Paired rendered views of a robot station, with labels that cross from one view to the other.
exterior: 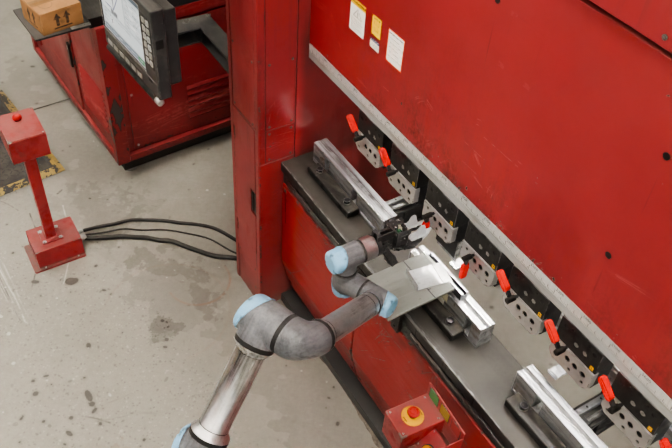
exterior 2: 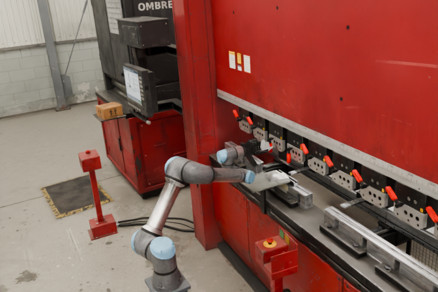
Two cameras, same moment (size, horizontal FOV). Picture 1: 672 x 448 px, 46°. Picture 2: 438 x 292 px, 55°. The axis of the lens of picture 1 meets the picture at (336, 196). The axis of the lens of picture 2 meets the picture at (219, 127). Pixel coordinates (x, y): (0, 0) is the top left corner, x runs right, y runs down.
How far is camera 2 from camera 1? 1.12 m
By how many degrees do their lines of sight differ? 26
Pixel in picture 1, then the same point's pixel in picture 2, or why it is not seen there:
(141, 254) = not seen: hidden behind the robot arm
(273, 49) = (199, 90)
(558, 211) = (318, 92)
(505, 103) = (289, 54)
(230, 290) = (190, 244)
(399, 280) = (261, 178)
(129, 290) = not seen: hidden behind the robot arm
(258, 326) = (175, 166)
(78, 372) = (105, 280)
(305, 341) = (197, 169)
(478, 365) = (306, 216)
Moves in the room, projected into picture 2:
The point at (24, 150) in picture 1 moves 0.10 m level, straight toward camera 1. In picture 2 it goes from (88, 165) to (89, 169)
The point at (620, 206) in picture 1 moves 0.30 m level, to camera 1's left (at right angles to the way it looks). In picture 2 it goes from (339, 68) to (273, 70)
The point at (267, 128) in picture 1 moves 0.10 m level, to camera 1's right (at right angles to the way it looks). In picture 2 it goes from (200, 133) to (212, 133)
